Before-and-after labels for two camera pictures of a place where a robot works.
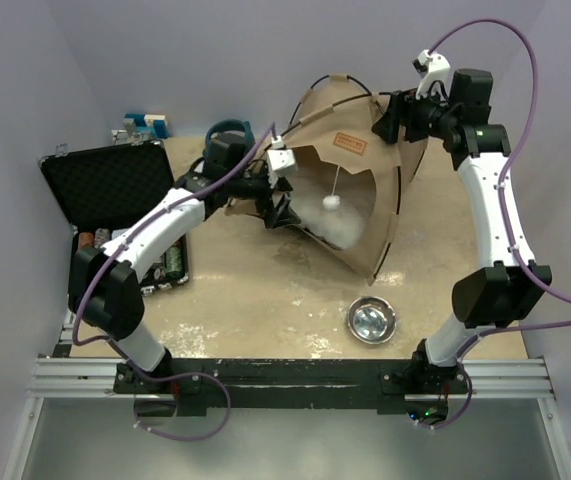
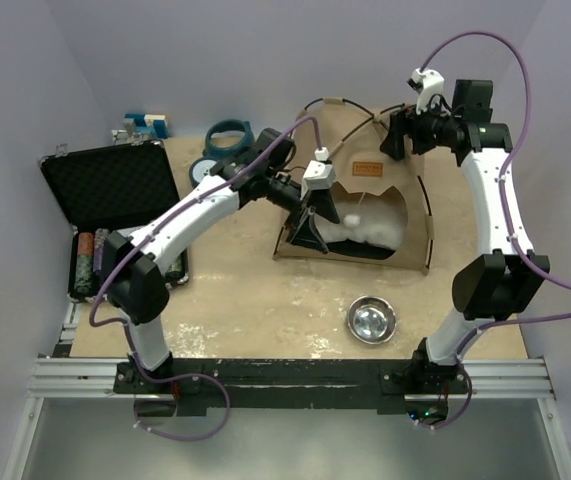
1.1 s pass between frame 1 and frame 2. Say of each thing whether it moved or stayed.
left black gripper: moved
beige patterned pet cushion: moved
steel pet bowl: stayed
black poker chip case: stayed
